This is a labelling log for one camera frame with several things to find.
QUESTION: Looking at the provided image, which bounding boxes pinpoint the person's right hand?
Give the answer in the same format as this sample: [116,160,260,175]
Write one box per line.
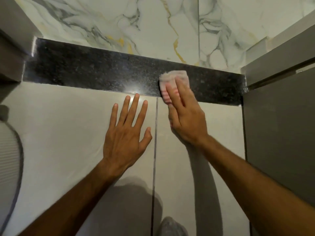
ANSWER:
[166,77,209,147]

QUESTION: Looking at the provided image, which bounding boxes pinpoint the person's left hand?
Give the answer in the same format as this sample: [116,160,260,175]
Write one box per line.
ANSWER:
[103,93,153,174]

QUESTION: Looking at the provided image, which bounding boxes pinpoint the pink striped cleaning cloth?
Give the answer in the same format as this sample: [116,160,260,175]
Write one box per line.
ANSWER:
[159,70,189,105]

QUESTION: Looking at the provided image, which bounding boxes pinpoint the person's right forearm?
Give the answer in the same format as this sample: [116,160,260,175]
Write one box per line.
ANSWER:
[196,135,315,236]

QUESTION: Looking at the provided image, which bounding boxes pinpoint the person's left forearm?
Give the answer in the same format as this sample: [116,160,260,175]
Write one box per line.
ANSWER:
[18,160,131,236]

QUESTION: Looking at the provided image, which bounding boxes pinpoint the black granite ledge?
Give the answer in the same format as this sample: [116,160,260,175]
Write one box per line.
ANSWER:
[23,38,248,106]

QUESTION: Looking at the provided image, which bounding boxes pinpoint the person's grey trousers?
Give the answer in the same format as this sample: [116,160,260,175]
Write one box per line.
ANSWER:
[156,216,189,236]

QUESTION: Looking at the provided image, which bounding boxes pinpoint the grey door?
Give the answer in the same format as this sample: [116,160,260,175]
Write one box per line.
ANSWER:
[242,68,315,207]

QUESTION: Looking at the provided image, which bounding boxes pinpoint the white ribbed grey-rimmed object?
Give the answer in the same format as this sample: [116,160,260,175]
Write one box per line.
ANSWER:
[0,105,24,236]

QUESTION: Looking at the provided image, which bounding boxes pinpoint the grey door frame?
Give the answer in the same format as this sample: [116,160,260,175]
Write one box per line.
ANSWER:
[241,23,315,89]

